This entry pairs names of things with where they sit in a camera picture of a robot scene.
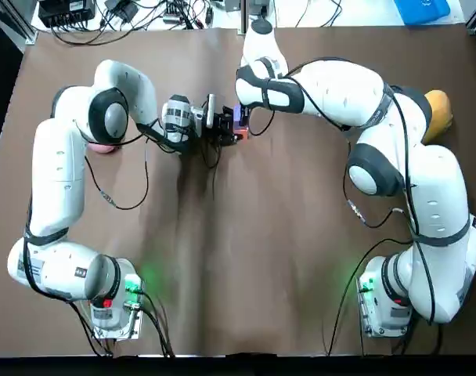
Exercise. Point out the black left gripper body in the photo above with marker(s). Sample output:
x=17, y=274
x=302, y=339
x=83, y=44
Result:
x=221, y=123

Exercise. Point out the purple foam square block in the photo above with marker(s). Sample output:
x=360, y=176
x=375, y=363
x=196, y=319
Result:
x=240, y=116

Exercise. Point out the orange foam square block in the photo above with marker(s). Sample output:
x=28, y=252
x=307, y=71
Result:
x=242, y=134

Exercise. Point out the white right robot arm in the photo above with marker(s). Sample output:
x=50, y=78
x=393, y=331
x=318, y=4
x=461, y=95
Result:
x=437, y=196

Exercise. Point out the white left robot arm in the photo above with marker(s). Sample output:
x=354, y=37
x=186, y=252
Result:
x=58, y=176

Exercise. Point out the black power strip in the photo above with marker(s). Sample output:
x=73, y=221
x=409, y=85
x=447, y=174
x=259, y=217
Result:
x=175, y=17

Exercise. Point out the pink plush toy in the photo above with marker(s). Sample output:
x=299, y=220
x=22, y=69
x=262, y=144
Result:
x=103, y=148

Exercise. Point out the small black hub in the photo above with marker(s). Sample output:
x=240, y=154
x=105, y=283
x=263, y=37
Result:
x=122, y=9

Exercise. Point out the black box device with ports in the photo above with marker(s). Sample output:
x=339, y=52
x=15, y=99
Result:
x=65, y=11

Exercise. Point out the yellow duck plush toy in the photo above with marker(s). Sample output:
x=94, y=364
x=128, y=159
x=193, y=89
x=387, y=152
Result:
x=439, y=113

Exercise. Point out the blue plastic tray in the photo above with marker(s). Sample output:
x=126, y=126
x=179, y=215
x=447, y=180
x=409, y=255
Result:
x=420, y=9

